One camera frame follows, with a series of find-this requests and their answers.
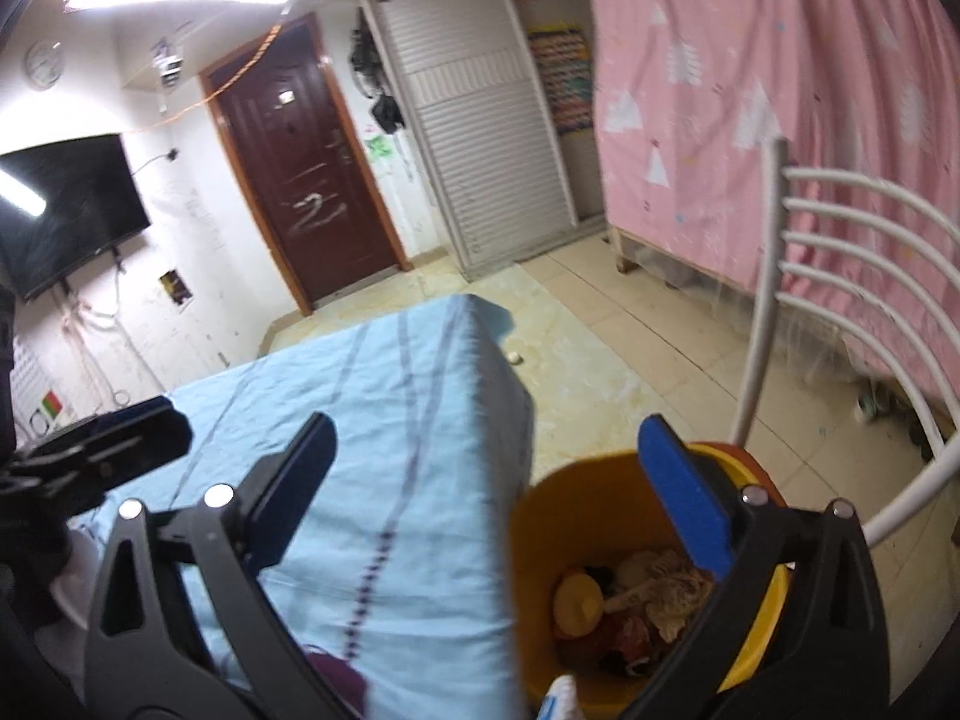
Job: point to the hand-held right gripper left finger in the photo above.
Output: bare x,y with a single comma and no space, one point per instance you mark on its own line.
292,495

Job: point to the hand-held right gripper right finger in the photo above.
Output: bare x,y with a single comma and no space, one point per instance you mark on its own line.
686,495

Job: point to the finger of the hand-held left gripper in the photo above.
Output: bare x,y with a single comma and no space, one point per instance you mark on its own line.
139,411
142,446

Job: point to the yellow plastic bin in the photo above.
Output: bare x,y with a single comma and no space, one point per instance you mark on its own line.
555,510

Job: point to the person's right forearm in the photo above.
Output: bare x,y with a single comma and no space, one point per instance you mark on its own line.
561,701

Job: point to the person's left forearm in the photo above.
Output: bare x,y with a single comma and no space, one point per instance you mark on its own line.
75,585

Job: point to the eye chart poster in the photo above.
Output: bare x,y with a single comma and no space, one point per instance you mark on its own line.
45,405

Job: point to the light blue striped sheet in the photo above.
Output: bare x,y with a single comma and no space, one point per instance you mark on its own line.
375,427

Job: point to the dark brown door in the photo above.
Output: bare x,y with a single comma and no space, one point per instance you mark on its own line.
300,165

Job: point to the white metal chair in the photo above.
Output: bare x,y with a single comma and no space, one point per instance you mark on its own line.
772,187

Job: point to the pink tree-print curtain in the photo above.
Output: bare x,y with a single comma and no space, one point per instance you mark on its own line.
712,127

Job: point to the white slatted wardrobe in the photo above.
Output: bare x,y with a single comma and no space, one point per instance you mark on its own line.
480,165

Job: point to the black hanging bag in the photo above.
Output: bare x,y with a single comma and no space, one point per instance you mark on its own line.
365,52
387,114

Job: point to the black wall television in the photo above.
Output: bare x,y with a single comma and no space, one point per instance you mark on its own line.
67,217

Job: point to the white security camera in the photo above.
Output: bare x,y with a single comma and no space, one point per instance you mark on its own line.
169,69

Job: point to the round wall clock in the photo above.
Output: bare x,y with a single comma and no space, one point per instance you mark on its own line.
43,64

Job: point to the colourful grid wall chart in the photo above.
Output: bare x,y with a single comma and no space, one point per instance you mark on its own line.
561,82

